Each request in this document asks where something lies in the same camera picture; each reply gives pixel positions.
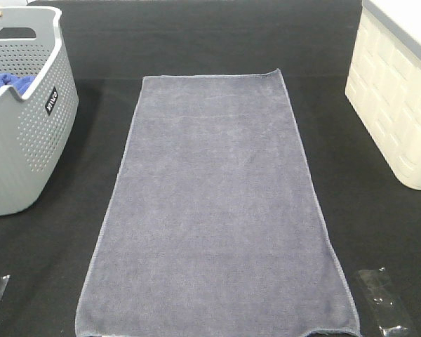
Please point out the cream plastic storage box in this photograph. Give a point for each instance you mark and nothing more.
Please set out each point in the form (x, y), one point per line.
(384, 83)

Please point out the black table cloth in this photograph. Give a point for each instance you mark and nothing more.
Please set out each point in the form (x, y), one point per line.
(374, 221)

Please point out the clear tape strip right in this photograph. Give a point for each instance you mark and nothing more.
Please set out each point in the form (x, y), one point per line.
(385, 303)

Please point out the grey terry towel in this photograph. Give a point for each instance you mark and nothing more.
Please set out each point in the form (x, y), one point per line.
(214, 227)

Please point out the blue towel in basket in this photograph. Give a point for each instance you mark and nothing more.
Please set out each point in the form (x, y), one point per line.
(20, 84)

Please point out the grey perforated laundry basket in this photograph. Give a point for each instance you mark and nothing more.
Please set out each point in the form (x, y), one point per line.
(35, 126)

